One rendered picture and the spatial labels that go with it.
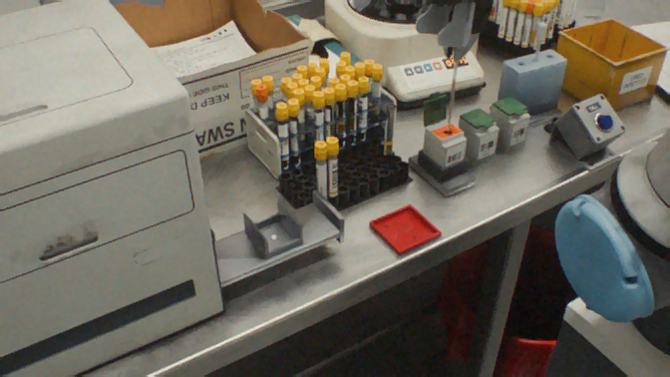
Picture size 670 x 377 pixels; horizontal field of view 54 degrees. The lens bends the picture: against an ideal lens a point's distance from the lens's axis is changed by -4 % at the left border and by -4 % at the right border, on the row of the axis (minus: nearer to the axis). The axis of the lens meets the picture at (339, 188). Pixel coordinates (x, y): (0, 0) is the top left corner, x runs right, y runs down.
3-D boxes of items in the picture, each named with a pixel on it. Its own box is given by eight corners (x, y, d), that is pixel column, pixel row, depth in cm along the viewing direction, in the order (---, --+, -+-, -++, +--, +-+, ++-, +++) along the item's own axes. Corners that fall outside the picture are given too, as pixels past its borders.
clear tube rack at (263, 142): (278, 182, 97) (276, 141, 93) (247, 148, 104) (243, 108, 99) (395, 139, 106) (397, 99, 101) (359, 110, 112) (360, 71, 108)
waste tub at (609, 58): (601, 118, 111) (615, 65, 105) (547, 82, 120) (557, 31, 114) (654, 99, 116) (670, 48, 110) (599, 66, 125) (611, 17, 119)
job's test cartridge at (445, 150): (441, 180, 95) (446, 143, 91) (421, 163, 98) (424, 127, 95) (463, 171, 97) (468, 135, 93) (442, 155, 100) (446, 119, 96)
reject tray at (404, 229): (399, 256, 85) (399, 251, 85) (369, 225, 90) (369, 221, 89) (441, 236, 88) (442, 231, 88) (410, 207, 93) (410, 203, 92)
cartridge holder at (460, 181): (446, 197, 95) (449, 178, 92) (408, 165, 100) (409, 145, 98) (475, 185, 97) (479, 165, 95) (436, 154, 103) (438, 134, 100)
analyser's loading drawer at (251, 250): (191, 307, 76) (184, 275, 73) (169, 271, 80) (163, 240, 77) (344, 242, 85) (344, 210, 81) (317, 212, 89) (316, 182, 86)
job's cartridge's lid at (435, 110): (425, 97, 92) (423, 96, 92) (425, 128, 94) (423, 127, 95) (447, 90, 94) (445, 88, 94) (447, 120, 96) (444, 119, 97)
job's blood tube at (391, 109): (387, 168, 99) (390, 110, 93) (381, 164, 100) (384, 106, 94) (394, 165, 100) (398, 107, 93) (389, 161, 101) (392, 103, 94)
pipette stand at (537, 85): (514, 132, 108) (525, 77, 101) (489, 111, 112) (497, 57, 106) (561, 117, 111) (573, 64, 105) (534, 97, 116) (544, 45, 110)
